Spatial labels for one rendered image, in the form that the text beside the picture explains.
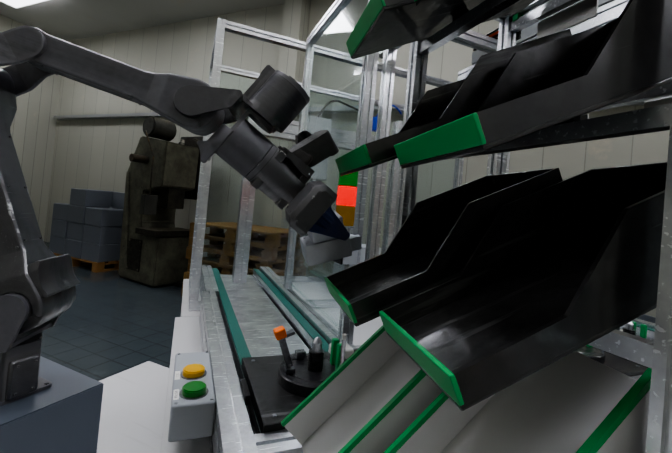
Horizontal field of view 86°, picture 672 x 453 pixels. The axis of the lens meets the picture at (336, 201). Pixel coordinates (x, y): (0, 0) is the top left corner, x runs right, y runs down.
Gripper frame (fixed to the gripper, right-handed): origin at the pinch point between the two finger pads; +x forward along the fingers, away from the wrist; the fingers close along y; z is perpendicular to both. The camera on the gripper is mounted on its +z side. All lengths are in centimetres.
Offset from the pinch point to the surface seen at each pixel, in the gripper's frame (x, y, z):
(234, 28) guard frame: -41, 109, 30
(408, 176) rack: 5.1, -0.6, 12.3
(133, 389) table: 4, 32, -58
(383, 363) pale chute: 17.8, -7.0, -9.8
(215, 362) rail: 11.1, 23.0, -38.2
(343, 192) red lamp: 12.5, 37.1, 6.8
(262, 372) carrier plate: 17.0, 15.9, -31.2
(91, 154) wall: -184, 790, -232
